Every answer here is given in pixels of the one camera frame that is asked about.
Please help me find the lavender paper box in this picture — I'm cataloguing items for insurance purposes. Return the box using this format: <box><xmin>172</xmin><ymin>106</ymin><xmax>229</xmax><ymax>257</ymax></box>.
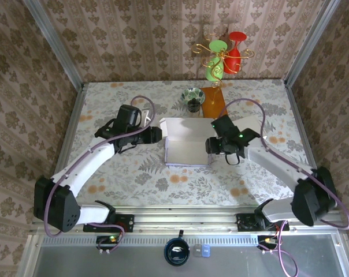
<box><xmin>159</xmin><ymin>116</ymin><xmax>219</xmax><ymax>168</ymax></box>

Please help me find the glass jar black lid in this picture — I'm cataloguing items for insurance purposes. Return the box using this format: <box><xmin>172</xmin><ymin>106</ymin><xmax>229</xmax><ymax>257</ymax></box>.
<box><xmin>186</xmin><ymin>97</ymin><xmax>202</xmax><ymax>114</ymax></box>

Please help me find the leaf pattern bowl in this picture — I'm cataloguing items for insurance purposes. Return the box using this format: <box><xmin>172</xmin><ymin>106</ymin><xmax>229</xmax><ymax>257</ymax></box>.
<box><xmin>181</xmin><ymin>87</ymin><xmax>206</xmax><ymax>106</ymax></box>

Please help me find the floral patterned tablecloth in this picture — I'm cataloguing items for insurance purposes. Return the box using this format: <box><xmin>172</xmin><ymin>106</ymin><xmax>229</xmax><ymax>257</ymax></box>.
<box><xmin>57</xmin><ymin>80</ymin><xmax>321</xmax><ymax>207</ymax></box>

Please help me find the green wine glass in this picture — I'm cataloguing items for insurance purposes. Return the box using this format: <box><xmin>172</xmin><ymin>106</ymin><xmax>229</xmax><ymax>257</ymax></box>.
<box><xmin>205</xmin><ymin>39</ymin><xmax>229</xmax><ymax>82</ymax></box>

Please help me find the red wine glass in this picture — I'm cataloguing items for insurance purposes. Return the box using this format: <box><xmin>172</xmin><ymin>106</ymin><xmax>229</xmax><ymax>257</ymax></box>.
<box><xmin>222</xmin><ymin>31</ymin><xmax>248</xmax><ymax>74</ymax></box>

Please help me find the small circuit board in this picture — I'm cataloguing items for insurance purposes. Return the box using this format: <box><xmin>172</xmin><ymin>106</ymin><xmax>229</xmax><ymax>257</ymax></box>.
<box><xmin>96</xmin><ymin>234</ymin><xmax>121</xmax><ymax>250</ymax></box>
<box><xmin>257</xmin><ymin>234</ymin><xmax>281</xmax><ymax>250</ymax></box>

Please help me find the dark blue mug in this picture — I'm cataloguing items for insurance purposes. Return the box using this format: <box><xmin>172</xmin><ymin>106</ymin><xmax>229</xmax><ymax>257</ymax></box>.
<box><xmin>163</xmin><ymin>229</ymin><xmax>191</xmax><ymax>267</ymax></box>

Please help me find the grey metal panel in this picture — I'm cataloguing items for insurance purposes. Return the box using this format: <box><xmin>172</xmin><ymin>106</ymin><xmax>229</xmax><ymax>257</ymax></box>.
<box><xmin>17</xmin><ymin>234</ymin><xmax>349</xmax><ymax>277</ymax></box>

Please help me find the aluminium table side rail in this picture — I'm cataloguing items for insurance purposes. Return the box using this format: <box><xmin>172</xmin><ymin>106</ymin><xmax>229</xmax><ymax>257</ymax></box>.
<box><xmin>284</xmin><ymin>80</ymin><xmax>330</xmax><ymax>211</ymax></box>
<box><xmin>43</xmin><ymin>83</ymin><xmax>87</xmax><ymax>213</ymax></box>

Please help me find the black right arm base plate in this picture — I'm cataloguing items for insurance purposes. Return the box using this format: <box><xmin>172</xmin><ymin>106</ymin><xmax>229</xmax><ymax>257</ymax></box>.
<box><xmin>236</xmin><ymin>212</ymin><xmax>291</xmax><ymax>233</ymax></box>

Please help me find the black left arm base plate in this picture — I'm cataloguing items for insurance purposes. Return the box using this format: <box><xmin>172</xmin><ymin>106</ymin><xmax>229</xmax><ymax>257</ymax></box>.
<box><xmin>82</xmin><ymin>214</ymin><xmax>135</xmax><ymax>233</ymax></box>

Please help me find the aluminium frame cross rail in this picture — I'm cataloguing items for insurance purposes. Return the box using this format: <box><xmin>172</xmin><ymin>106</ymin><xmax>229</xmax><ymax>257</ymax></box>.
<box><xmin>29</xmin><ymin>209</ymin><xmax>346</xmax><ymax>235</ymax></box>

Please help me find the grey slotted cable duct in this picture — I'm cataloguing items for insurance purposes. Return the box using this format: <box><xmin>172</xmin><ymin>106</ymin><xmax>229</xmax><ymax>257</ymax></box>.
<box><xmin>40</xmin><ymin>234</ymin><xmax>261</xmax><ymax>247</ymax></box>

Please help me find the aluminium frame post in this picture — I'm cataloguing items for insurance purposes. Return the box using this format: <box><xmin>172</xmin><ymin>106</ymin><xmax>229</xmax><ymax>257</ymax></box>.
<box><xmin>284</xmin><ymin>0</ymin><xmax>341</xmax><ymax>88</ymax></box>
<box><xmin>23</xmin><ymin>0</ymin><xmax>86</xmax><ymax>89</ymax></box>

